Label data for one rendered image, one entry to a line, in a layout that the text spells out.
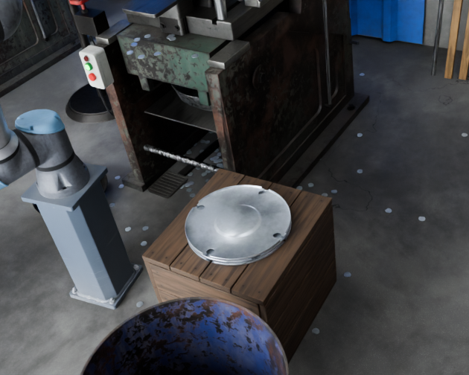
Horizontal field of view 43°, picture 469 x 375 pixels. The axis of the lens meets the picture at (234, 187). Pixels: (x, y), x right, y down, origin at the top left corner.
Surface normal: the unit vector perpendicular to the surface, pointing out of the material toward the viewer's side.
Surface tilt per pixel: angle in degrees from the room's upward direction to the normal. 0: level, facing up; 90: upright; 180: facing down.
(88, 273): 90
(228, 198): 0
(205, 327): 88
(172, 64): 90
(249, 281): 0
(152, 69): 90
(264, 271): 0
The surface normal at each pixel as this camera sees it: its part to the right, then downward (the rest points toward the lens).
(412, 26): -0.56, 0.59
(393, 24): 0.32, 0.57
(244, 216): -0.14, -0.76
